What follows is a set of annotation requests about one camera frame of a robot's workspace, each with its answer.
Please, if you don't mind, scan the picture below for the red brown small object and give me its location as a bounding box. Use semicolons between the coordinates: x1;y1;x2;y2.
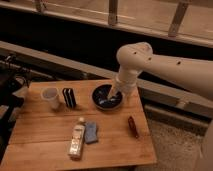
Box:
128;116;139;138

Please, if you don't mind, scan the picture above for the black white striped eraser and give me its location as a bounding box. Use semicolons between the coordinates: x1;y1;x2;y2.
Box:
62;88;76;108

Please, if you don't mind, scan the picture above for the clear plastic cup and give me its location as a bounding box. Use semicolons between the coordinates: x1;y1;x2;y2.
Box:
41;87;60;110

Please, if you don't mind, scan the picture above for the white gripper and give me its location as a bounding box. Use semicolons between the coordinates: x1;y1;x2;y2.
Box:
107;77;136;99

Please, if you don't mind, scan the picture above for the wooden table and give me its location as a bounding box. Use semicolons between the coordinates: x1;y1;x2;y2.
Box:
0;80;156;171

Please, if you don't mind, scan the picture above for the dark round bowl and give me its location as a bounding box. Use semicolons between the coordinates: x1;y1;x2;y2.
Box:
92;84;123;110

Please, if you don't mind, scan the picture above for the black equipment at left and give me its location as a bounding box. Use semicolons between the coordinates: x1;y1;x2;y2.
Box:
0;54;29;162

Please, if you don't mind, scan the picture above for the blue sponge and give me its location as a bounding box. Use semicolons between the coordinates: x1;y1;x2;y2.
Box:
84;122;98;144

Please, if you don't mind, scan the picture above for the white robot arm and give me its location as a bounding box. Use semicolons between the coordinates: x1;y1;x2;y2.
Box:
108;42;213;171

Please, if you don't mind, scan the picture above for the white plastic bottle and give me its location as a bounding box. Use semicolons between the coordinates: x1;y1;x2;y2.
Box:
69;117;85;160

